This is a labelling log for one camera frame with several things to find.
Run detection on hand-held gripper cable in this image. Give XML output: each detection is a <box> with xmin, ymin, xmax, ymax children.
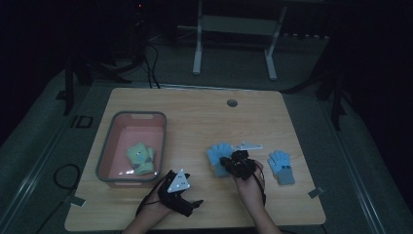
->
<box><xmin>134</xmin><ymin>175</ymin><xmax>170</xmax><ymax>217</ymax></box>
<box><xmin>254</xmin><ymin>161</ymin><xmax>268</xmax><ymax>207</ymax></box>

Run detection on black hanging cables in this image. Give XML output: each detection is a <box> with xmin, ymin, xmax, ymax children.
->
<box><xmin>141</xmin><ymin>42</ymin><xmax>162</xmax><ymax>90</ymax></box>

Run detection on left hand-held gripper cable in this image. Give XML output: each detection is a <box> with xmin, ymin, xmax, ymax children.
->
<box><xmin>134</xmin><ymin>175</ymin><xmax>170</xmax><ymax>217</ymax></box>

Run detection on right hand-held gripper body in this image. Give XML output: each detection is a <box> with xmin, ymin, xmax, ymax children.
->
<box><xmin>226</xmin><ymin>140</ymin><xmax>264</xmax><ymax>181</ymax></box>

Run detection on dark stand with red light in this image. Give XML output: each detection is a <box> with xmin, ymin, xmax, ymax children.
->
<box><xmin>130</xmin><ymin>0</ymin><xmax>148</xmax><ymax>67</ymax></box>

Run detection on person's left hand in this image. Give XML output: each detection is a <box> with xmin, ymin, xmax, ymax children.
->
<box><xmin>143</xmin><ymin>191</ymin><xmax>175</xmax><ymax>218</ymax></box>

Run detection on person's right hand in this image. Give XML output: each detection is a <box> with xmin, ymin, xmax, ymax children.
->
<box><xmin>233</xmin><ymin>161</ymin><xmax>266</xmax><ymax>200</ymax></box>

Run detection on blue glove with dark dots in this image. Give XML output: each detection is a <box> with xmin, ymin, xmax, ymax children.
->
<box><xmin>267</xmin><ymin>149</ymin><xmax>296</xmax><ymax>186</ymax></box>

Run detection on black metal stand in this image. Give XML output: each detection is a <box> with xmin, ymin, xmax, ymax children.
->
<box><xmin>282</xmin><ymin>38</ymin><xmax>349</xmax><ymax>132</ymax></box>
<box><xmin>56</xmin><ymin>58</ymin><xmax>132</xmax><ymax>117</ymax></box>

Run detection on grey tape piece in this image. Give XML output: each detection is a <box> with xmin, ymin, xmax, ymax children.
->
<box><xmin>62</xmin><ymin>194</ymin><xmax>88</xmax><ymax>208</ymax></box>
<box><xmin>307</xmin><ymin>186</ymin><xmax>326</xmax><ymax>200</ymax></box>

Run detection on white metal desk frame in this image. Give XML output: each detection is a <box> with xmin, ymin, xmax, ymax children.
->
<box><xmin>176</xmin><ymin>0</ymin><xmax>288</xmax><ymax>82</ymax></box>

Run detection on plain blue knit glove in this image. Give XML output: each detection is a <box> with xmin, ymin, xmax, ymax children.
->
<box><xmin>206</xmin><ymin>141</ymin><xmax>236</xmax><ymax>178</ymax></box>

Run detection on green mitten with face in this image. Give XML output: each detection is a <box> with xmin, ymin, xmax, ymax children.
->
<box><xmin>126</xmin><ymin>142</ymin><xmax>152</xmax><ymax>176</ymax></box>

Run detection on black looped floor cable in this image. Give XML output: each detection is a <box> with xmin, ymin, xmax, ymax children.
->
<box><xmin>34</xmin><ymin>163</ymin><xmax>82</xmax><ymax>234</ymax></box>

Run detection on pink basin with grey rim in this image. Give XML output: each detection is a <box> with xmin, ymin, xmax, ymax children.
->
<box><xmin>95</xmin><ymin>110</ymin><xmax>169</xmax><ymax>189</ymax></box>

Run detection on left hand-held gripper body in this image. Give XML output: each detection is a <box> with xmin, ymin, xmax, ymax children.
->
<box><xmin>158</xmin><ymin>168</ymin><xmax>196</xmax><ymax>218</ymax></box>

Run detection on right hand-held gripper cable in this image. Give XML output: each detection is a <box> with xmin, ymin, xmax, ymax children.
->
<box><xmin>254</xmin><ymin>161</ymin><xmax>268</xmax><ymax>207</ymax></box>

